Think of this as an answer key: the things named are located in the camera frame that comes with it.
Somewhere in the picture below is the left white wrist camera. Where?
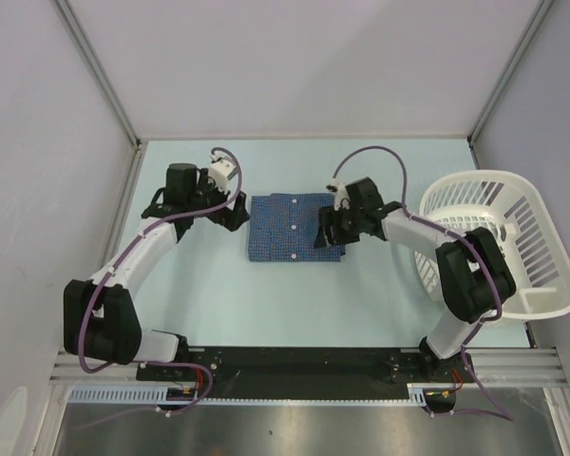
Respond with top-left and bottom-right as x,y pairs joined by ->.
207,152 -> 238,195

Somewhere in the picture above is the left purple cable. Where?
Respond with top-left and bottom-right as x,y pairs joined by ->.
70,145 -> 246,431

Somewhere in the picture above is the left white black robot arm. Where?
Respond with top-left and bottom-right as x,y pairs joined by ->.
63,157 -> 249,380

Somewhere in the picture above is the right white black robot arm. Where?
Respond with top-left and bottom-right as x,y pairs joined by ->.
314,178 -> 517,381

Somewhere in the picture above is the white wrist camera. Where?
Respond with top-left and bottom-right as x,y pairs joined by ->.
207,152 -> 238,195
326,178 -> 351,211

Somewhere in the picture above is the aluminium frame post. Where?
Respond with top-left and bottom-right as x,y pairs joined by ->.
466,0 -> 556,149
56,0 -> 141,148

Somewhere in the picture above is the left aluminium frame post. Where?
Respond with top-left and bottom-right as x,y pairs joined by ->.
56,0 -> 141,148

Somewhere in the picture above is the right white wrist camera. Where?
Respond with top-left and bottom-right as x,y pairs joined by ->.
326,178 -> 351,211

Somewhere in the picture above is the white slotted cable duct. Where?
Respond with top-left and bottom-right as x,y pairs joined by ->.
68,385 -> 454,408

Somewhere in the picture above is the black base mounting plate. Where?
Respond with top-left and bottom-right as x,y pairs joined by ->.
136,346 -> 472,401

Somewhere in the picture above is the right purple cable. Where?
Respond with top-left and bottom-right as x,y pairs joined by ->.
332,145 -> 515,423

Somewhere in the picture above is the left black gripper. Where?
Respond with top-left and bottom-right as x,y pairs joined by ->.
186,168 -> 248,231

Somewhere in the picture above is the right aluminium frame post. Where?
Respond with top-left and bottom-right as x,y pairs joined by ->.
466,0 -> 556,149

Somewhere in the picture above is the blue checkered long sleeve shirt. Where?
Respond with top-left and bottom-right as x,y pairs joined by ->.
247,193 -> 346,262

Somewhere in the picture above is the aluminium front rail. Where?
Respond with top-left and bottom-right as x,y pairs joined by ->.
48,348 -> 568,388

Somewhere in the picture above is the white plastic laundry basket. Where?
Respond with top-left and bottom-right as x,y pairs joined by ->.
419,170 -> 570,324

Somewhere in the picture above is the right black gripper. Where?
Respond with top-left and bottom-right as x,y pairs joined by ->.
313,204 -> 364,249

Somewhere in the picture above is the purple cable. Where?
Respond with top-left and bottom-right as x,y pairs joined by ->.
70,145 -> 246,431
332,145 -> 515,423

